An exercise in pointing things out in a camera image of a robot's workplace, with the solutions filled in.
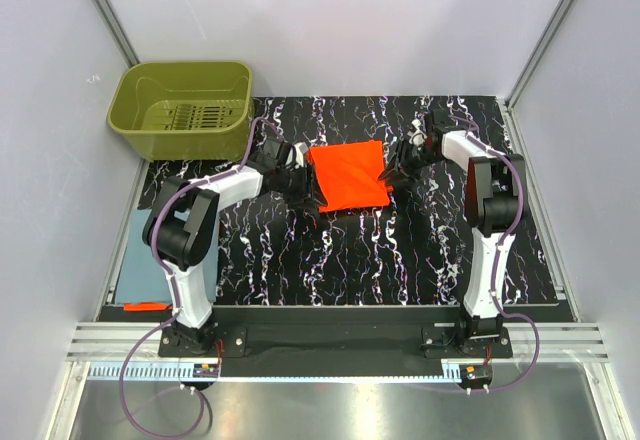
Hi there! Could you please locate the folded grey-blue t shirt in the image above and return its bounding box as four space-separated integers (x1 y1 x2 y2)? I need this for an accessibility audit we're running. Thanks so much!
115 209 219 305

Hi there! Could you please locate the right aluminium frame post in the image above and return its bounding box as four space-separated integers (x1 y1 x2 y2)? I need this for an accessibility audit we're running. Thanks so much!
503 0 601 111

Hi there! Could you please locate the orange t shirt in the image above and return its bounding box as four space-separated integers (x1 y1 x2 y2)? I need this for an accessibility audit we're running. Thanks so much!
308 140 390 213

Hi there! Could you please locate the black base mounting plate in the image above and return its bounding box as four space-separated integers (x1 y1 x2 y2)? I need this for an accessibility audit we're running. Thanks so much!
159 306 513 379

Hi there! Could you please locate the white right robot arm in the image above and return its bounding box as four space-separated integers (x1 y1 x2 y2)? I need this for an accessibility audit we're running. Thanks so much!
379 110 528 357

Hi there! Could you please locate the folded orange t shirt underneath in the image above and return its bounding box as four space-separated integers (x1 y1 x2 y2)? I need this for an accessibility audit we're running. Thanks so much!
123 302 173 313

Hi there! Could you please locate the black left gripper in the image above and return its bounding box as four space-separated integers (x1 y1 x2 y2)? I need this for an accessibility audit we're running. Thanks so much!
276 163 327 211

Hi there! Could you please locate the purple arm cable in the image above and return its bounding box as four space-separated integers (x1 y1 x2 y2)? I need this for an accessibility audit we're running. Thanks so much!
119 117 286 436
449 114 540 396

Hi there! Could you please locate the aluminium front rail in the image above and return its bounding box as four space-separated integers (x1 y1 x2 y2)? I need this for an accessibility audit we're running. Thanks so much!
69 322 609 363

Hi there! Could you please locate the olive green plastic basket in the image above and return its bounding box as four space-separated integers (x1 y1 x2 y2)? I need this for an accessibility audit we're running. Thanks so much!
108 61 254 162

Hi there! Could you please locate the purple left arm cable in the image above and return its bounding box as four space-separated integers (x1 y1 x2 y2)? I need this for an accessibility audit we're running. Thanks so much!
119 117 286 436

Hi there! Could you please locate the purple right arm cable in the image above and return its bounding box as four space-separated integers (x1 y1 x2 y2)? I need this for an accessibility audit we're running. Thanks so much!
449 114 540 396

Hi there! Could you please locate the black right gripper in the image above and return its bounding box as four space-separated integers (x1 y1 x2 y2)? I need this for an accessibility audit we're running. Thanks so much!
377 139 443 188

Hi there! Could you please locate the left aluminium frame post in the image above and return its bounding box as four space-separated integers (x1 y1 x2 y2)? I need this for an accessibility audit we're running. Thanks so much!
93 0 140 67

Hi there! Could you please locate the aluminium frame post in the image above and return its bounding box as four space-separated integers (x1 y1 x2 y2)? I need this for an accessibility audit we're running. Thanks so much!
93 0 140 67
503 0 601 111

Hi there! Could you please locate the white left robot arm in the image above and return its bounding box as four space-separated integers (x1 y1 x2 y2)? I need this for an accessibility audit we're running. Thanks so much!
142 139 326 356

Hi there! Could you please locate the black marble pattern mat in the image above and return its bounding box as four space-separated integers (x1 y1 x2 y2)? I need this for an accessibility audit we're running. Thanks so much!
135 94 560 307

